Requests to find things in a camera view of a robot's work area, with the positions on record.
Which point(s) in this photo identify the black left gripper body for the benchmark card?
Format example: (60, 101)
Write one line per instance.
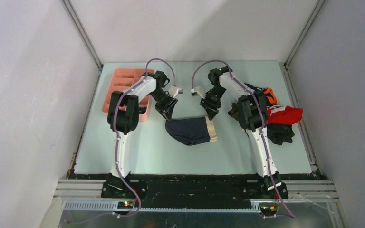
(162, 100)

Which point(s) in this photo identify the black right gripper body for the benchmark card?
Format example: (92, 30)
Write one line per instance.
(213, 98)

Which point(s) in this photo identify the navy underwear with cream waistband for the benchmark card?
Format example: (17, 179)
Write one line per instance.
(192, 131)

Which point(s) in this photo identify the navy striped boxer underwear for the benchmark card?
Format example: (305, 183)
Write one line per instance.
(142, 110)

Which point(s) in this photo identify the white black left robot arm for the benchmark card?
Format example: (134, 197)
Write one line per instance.
(123, 114)

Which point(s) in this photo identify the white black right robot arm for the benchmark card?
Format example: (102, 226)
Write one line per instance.
(252, 113)

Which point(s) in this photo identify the olive green underwear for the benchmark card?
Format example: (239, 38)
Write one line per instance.
(234, 112)

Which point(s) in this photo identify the pink compartment tray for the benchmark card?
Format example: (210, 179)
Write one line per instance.
(122, 79)

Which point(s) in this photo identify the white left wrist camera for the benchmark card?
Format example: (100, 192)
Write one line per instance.
(174, 91)

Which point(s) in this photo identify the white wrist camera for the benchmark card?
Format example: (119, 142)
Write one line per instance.
(198, 91)
(174, 91)

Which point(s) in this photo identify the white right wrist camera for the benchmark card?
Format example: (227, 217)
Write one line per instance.
(198, 91)

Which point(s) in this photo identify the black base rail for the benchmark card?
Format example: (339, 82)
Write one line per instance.
(181, 191)

